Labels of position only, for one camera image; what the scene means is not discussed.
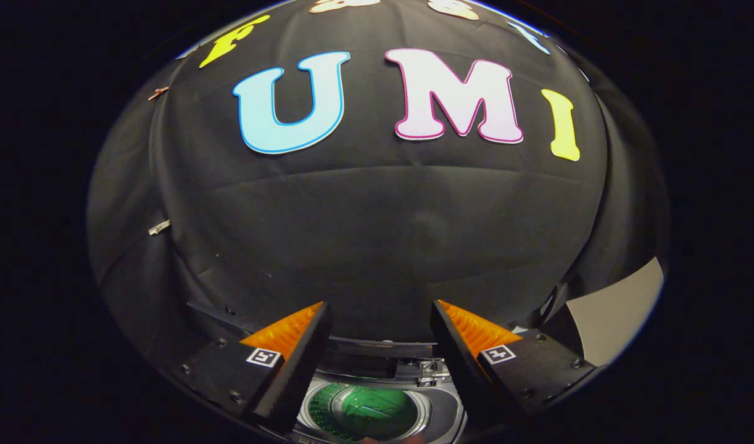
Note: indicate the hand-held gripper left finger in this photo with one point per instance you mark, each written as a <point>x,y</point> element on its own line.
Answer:
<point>290,382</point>

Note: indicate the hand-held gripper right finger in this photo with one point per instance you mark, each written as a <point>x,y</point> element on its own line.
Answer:
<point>469,376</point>

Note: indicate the grey washing machine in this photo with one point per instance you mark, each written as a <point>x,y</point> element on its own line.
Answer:
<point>439,413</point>

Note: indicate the green polo shirt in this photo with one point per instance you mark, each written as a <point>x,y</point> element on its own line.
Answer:
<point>364,410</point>

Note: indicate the grey cabinet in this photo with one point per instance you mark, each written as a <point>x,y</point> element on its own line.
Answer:
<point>617,314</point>

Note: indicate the black backdrop cloth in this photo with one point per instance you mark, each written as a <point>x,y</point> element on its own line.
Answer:
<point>377,234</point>

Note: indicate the silver clip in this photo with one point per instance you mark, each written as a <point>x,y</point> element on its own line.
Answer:
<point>159,227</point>

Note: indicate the copper clip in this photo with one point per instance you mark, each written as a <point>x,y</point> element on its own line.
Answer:
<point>158,93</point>

